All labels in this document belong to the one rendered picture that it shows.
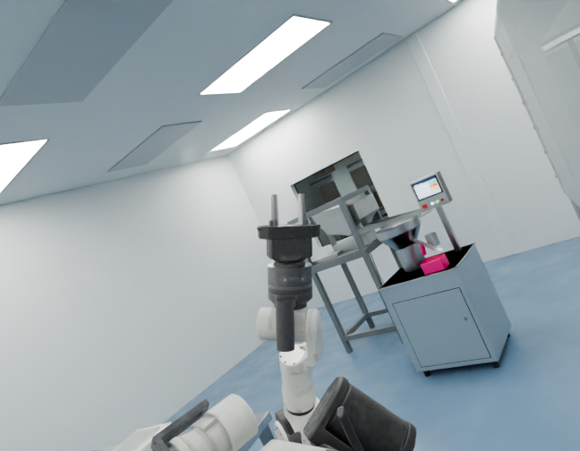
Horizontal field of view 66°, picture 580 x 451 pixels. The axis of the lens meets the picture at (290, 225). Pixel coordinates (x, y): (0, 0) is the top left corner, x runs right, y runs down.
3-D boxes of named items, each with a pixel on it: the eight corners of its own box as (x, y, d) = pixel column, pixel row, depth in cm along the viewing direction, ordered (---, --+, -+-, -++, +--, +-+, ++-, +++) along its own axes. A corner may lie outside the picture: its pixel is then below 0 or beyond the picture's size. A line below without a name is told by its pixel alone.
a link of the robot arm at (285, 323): (315, 280, 93) (316, 334, 93) (265, 279, 95) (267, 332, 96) (306, 293, 82) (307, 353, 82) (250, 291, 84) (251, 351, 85)
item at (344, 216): (319, 378, 434) (254, 237, 432) (365, 327, 519) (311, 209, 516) (461, 356, 347) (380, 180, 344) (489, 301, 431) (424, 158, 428)
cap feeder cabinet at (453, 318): (418, 380, 341) (377, 290, 339) (439, 344, 386) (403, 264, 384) (502, 370, 302) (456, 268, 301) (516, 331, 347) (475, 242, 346)
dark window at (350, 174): (321, 248, 704) (292, 183, 702) (322, 248, 705) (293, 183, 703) (395, 220, 624) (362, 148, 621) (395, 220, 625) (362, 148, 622)
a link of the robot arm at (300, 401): (306, 345, 99) (312, 409, 107) (264, 363, 95) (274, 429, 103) (332, 375, 90) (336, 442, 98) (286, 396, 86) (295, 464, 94)
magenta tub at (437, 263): (424, 276, 318) (419, 264, 318) (430, 269, 327) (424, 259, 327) (445, 269, 308) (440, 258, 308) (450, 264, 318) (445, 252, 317)
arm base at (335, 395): (396, 435, 81) (426, 421, 72) (368, 506, 73) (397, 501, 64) (325, 386, 83) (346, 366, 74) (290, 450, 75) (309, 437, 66)
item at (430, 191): (441, 259, 344) (407, 184, 343) (445, 254, 352) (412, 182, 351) (471, 250, 330) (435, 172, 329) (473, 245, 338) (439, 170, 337)
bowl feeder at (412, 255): (388, 281, 350) (368, 237, 350) (404, 265, 379) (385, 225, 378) (446, 264, 320) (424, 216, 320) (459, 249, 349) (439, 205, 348)
